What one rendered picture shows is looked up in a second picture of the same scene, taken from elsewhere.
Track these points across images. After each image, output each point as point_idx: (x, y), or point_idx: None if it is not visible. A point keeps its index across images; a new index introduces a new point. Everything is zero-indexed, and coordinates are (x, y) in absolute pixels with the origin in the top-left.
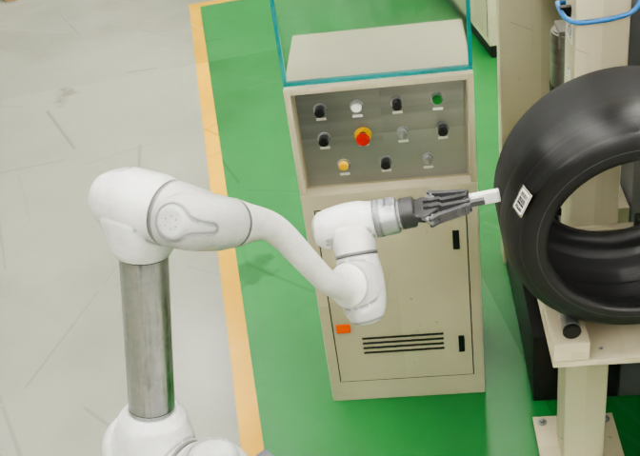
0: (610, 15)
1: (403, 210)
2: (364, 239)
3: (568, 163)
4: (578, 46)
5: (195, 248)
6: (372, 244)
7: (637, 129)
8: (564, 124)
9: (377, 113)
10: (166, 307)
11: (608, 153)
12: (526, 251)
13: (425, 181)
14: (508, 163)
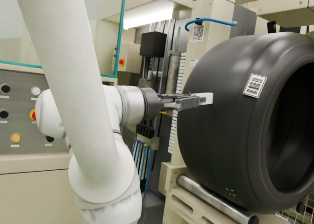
0: (224, 25)
1: (148, 94)
2: (113, 116)
3: (285, 54)
4: (209, 38)
5: None
6: (119, 126)
7: (311, 41)
8: (262, 38)
9: None
10: None
11: (304, 52)
12: (253, 136)
13: None
14: (211, 76)
